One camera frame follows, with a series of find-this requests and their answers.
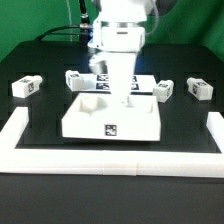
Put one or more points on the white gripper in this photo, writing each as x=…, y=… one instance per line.
x=121, y=67

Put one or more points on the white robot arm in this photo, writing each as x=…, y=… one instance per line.
x=119, y=33

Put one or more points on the white marker sheet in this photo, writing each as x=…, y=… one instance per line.
x=100, y=83

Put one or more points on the white U-shaped fence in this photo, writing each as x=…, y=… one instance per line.
x=103, y=162

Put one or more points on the white square tabletop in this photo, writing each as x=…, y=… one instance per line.
x=98, y=116

